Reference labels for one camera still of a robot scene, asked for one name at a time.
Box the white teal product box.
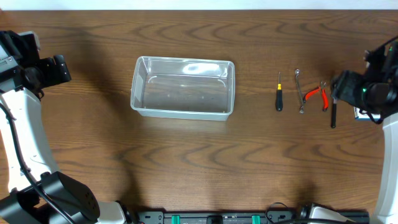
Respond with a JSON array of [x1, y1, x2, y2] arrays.
[[354, 107, 380, 121]]

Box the clear plastic container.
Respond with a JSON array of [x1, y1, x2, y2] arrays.
[[130, 56, 235, 121]]

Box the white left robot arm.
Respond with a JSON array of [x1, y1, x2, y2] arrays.
[[1, 30, 133, 223]]

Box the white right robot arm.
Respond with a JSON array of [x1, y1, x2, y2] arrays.
[[331, 40, 397, 223]]

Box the hammer with black grip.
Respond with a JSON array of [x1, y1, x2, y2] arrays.
[[331, 97, 337, 129]]

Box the black yellow screwdriver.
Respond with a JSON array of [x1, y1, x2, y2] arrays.
[[275, 72, 283, 111]]

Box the red handled cutting pliers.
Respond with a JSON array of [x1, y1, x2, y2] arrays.
[[302, 81, 330, 112]]

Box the silver offset ring wrench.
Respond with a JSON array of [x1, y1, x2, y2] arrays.
[[295, 68, 305, 114]]

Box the black mounting rail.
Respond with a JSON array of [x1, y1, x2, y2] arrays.
[[133, 210, 371, 224]]

